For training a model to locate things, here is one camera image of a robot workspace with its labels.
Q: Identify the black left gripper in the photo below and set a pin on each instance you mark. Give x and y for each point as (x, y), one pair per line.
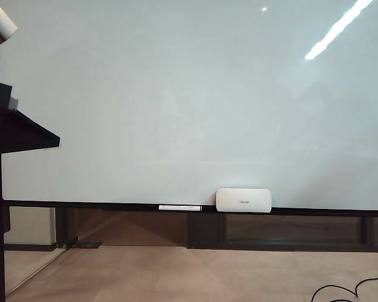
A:
(4, 94)

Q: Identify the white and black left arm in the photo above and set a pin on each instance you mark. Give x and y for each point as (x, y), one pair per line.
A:
(1, 22)

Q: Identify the black whiteboard pen tray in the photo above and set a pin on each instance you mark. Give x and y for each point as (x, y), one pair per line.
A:
(82, 204)

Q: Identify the white glass whiteboard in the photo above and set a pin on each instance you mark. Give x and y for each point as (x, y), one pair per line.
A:
(145, 94)

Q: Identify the white marker with black cap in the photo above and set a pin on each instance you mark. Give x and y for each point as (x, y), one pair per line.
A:
(176, 207)

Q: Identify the white whiteboard eraser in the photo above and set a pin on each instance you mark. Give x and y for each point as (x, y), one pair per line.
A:
(242, 201)

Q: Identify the dark low cabinet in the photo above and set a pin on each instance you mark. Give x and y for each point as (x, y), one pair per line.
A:
(204, 231)

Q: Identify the dark door post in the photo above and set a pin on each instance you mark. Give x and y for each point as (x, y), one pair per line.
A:
(66, 226)

